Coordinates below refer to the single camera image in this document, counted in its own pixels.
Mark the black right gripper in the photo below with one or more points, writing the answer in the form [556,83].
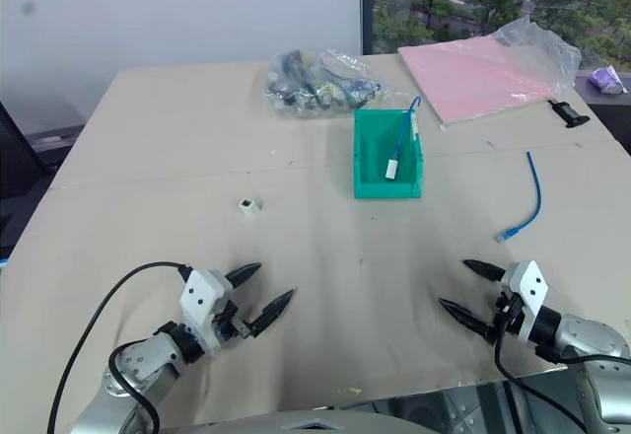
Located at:
[505,318]

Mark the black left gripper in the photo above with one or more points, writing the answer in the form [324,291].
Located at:
[228,325]

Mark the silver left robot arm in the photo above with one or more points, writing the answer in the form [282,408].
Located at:
[143,360]

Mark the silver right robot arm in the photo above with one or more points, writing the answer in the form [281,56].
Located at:
[586,340]

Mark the small white connector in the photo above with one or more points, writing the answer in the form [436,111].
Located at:
[248,206]

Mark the green plastic bin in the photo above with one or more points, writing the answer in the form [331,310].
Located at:
[367,158]

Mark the black clip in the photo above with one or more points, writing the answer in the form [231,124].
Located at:
[569,114]

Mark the pink foam board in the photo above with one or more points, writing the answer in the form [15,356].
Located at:
[468,76]

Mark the dark grey cabinet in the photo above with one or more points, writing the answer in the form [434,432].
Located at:
[609,118]

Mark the purple crumpled object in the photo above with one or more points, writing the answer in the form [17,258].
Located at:
[609,80]

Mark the clear empty plastic bag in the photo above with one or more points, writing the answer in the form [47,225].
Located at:
[547,44]

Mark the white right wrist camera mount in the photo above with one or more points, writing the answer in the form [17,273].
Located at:
[530,286]

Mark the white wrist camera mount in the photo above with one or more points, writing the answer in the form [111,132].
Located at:
[530,286]
[199,293]

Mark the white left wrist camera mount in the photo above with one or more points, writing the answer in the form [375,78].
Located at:
[199,293]

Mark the black window frame post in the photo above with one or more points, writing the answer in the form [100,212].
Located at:
[366,5]

